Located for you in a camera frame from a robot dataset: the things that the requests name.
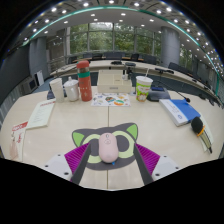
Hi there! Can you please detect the group of dark office chairs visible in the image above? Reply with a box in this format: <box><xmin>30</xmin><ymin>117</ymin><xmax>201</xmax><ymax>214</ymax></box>
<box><xmin>68</xmin><ymin>50</ymin><xmax>209</xmax><ymax>86</ymax></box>

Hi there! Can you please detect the white plastic cup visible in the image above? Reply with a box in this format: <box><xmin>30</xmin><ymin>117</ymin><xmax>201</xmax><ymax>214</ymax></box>
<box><xmin>48</xmin><ymin>77</ymin><xmax>65</xmax><ymax>103</ymax></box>

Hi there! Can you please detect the cat-shaped grey green mouse pad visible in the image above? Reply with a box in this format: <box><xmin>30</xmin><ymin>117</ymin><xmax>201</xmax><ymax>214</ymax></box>
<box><xmin>71</xmin><ymin>122</ymin><xmax>139</xmax><ymax>172</ymax></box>

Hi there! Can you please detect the paper cup with green print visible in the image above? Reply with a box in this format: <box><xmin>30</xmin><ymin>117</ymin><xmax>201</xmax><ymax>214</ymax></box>
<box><xmin>135</xmin><ymin>68</ymin><xmax>154</xmax><ymax>103</ymax></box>

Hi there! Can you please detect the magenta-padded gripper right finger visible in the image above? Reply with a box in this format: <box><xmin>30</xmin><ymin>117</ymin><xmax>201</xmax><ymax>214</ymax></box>
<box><xmin>132</xmin><ymin>143</ymin><xmax>183</xmax><ymax>186</ymax></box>

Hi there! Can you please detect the red and white leaflet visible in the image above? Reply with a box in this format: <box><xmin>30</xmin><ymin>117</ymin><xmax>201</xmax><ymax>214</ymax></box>
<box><xmin>9</xmin><ymin>120</ymin><xmax>29</xmax><ymax>161</ymax></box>

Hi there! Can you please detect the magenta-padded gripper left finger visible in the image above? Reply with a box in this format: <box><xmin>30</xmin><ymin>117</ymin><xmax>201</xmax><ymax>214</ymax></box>
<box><xmin>43</xmin><ymin>143</ymin><xmax>92</xmax><ymax>186</ymax></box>

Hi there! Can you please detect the blue and white book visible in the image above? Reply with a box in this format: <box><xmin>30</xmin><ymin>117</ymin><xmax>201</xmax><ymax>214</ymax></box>
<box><xmin>158</xmin><ymin>98</ymin><xmax>202</xmax><ymax>128</ymax></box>

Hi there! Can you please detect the group of ceiling lights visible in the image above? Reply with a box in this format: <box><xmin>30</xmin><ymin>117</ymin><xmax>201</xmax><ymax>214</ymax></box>
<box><xmin>19</xmin><ymin>0</ymin><xmax>224</xmax><ymax>79</ymax></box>

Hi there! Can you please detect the beige cardboard box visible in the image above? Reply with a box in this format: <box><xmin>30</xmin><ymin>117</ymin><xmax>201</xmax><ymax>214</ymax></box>
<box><xmin>96</xmin><ymin>69</ymin><xmax>133</xmax><ymax>94</ymax></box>

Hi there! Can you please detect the black gooseneck table microphone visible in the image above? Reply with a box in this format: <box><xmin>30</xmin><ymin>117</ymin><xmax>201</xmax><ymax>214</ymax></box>
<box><xmin>154</xmin><ymin>67</ymin><xmax>192</xmax><ymax>103</ymax></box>

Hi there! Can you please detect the black conference microphone base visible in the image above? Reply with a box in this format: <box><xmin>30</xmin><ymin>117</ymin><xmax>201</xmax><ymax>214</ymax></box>
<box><xmin>146</xmin><ymin>86</ymin><xmax>172</xmax><ymax>102</ymax></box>

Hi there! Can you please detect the red thermos bottle green band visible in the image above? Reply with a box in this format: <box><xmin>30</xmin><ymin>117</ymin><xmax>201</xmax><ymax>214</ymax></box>
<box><xmin>76</xmin><ymin>59</ymin><xmax>93</xmax><ymax>103</ymax></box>

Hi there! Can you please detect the pink computer mouse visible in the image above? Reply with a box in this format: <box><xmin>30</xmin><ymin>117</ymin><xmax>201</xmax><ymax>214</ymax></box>
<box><xmin>98</xmin><ymin>132</ymin><xmax>120</xmax><ymax>164</ymax></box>

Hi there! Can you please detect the colourful sticker sheet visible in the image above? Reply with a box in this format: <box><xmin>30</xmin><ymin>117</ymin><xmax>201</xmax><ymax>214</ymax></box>
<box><xmin>90</xmin><ymin>92</ymin><xmax>132</xmax><ymax>108</ymax></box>

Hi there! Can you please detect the white lidded mug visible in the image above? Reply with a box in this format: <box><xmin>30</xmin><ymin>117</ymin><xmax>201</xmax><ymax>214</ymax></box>
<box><xmin>63</xmin><ymin>76</ymin><xmax>80</xmax><ymax>102</ymax></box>

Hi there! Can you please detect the handheld microphone with orange ring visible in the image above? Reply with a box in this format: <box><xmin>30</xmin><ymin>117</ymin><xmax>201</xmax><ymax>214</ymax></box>
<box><xmin>190</xmin><ymin>116</ymin><xmax>213</xmax><ymax>154</ymax></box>

